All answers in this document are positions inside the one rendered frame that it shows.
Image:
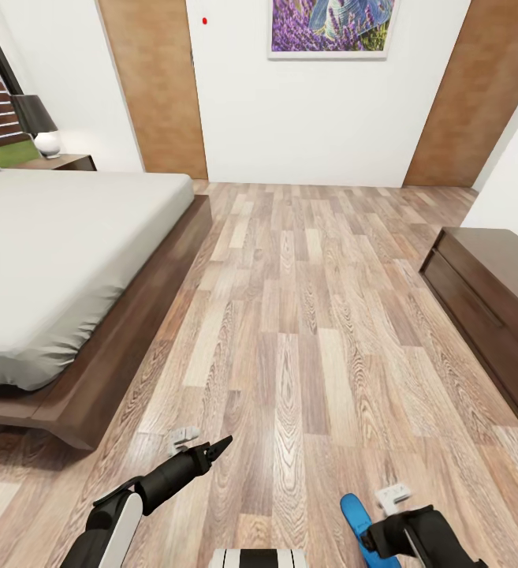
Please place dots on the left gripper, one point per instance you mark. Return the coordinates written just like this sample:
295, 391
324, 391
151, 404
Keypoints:
182, 468

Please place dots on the table lamp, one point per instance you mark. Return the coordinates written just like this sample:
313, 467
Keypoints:
33, 117

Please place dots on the sandal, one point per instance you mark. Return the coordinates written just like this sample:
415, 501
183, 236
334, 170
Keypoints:
357, 517

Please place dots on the bed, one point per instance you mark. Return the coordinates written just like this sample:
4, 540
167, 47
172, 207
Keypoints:
90, 263

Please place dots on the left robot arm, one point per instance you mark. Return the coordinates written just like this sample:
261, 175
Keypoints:
116, 515

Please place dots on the nightstand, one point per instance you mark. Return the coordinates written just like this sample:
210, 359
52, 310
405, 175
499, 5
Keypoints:
77, 162

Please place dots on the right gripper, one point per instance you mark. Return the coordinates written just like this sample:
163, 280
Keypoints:
382, 538

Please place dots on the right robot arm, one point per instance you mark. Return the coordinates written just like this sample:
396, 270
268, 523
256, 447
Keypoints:
421, 532

